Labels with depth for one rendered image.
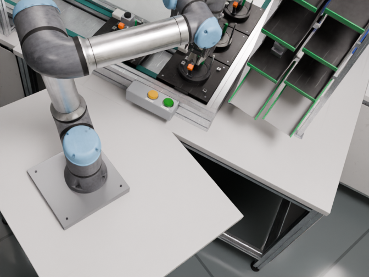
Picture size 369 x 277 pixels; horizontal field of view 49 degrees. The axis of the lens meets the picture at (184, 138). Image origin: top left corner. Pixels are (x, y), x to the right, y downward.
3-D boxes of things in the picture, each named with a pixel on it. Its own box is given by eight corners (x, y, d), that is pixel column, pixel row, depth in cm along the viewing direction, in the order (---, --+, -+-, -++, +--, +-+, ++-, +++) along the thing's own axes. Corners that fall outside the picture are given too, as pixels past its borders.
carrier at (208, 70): (206, 105, 167) (213, 84, 156) (155, 79, 169) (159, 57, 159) (228, 70, 180) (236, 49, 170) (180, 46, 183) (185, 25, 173)
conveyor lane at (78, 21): (202, 117, 174) (207, 102, 166) (38, 34, 184) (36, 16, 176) (227, 76, 190) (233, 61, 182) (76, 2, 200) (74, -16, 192)
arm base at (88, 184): (72, 199, 140) (70, 187, 132) (58, 165, 147) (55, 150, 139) (113, 184, 146) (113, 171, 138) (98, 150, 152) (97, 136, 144)
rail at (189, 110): (206, 132, 170) (212, 116, 161) (29, 41, 181) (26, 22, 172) (212, 123, 173) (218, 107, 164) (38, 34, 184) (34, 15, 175)
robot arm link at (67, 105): (64, 150, 139) (14, 36, 92) (54, 117, 146) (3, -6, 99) (98, 140, 142) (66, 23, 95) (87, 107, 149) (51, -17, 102)
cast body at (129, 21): (127, 33, 171) (128, 20, 165) (118, 29, 171) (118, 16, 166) (137, 22, 176) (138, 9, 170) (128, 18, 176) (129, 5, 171)
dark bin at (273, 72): (275, 84, 147) (278, 76, 140) (246, 65, 150) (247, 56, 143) (319, 26, 151) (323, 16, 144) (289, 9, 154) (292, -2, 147)
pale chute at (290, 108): (291, 137, 160) (290, 137, 156) (263, 118, 163) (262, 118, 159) (334, 77, 155) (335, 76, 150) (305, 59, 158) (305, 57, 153)
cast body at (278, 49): (279, 59, 149) (283, 50, 142) (269, 52, 150) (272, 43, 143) (292, 42, 150) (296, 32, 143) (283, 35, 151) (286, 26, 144)
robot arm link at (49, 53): (24, 71, 88) (228, 18, 99) (15, 37, 93) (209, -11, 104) (38, 103, 98) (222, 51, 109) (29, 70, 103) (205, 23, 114)
